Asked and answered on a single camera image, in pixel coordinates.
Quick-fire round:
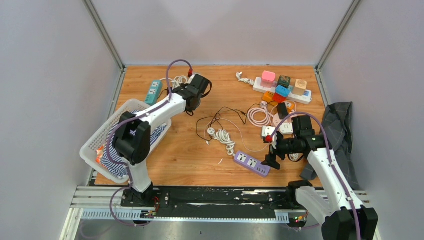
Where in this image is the white power strip cable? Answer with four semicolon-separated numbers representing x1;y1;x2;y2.
159;75;190;90

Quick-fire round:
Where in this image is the purple power strip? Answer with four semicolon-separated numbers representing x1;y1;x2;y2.
233;151;271;177

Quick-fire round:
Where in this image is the teal power strip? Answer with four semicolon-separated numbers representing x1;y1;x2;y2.
144;80;163;106

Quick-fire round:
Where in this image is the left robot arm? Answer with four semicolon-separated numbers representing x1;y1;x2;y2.
107;74;212;207

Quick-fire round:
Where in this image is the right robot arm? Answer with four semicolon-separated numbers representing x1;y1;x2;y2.
262;112;379;240

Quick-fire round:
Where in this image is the pink round socket hub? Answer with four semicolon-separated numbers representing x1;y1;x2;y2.
271;113;292;128

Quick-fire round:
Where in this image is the red cube socket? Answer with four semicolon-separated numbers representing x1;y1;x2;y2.
272;93;287;104

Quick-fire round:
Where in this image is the blue cube socket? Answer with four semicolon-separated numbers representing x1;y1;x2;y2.
275;85;291;98

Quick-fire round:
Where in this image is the beige cube socket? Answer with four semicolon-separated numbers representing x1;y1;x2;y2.
291;79;308;96

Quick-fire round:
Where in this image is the dark green cube socket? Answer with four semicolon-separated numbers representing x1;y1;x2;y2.
277;75;291;89

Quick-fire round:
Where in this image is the pink cube socket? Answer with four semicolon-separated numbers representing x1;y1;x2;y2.
260;70;276;88

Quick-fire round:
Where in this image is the pink small adapter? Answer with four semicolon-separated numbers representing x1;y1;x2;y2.
288;112;297;122

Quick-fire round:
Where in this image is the black cube adapter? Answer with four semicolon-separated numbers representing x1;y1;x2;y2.
276;102;289;120

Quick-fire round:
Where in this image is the dark grey cloth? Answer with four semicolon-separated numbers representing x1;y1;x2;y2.
321;102;360;190

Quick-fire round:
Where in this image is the white long power strip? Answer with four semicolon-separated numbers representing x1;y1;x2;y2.
252;77;312;105

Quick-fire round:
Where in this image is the orange power strip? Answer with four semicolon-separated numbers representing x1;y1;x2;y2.
262;91;296;113

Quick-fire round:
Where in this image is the white plastic basket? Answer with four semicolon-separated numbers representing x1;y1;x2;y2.
80;99;153;190

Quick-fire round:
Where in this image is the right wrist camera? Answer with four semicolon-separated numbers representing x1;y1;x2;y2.
261;126;276;138

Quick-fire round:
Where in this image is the pink usb cable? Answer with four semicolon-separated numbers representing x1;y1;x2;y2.
204;117;276;154

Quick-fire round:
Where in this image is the thin black cable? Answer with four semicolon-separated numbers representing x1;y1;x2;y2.
196;103;269;142

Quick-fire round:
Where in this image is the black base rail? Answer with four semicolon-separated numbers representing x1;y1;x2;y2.
119;186;307;220

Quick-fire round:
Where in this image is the small white knotted cable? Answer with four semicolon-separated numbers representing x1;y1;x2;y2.
235;71;255;86

